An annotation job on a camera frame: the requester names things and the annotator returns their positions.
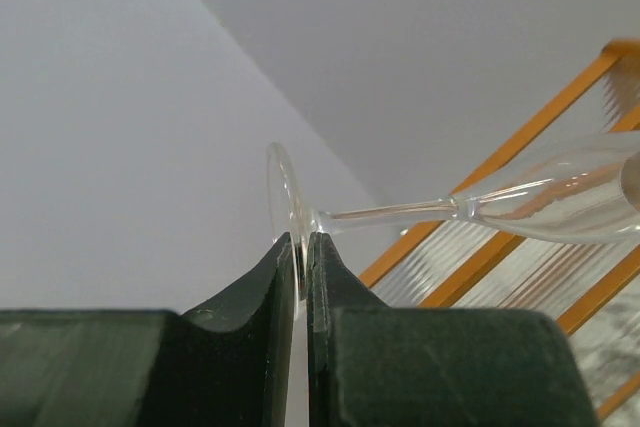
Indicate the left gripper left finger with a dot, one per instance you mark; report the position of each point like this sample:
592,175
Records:
222,363

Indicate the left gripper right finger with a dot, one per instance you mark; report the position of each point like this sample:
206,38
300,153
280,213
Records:
374,365

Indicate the clear wine glass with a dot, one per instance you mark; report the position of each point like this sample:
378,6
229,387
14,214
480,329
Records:
577,191

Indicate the wooden shelf rack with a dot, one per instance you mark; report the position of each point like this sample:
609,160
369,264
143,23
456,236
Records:
592,291

